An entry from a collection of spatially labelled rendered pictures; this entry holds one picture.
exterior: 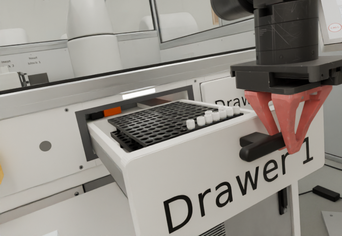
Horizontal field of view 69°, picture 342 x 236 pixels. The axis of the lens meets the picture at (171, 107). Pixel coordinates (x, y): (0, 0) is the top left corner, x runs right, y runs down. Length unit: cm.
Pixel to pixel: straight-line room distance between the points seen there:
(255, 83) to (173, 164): 12
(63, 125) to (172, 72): 28
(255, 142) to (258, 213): 69
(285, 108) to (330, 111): 201
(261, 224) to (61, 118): 74
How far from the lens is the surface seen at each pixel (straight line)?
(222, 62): 71
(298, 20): 26
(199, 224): 30
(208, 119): 39
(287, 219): 109
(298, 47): 26
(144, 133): 39
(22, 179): 58
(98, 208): 51
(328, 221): 166
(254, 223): 96
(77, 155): 57
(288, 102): 25
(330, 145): 236
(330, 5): 118
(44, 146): 56
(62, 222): 51
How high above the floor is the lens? 101
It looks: 12 degrees down
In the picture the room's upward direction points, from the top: 9 degrees counter-clockwise
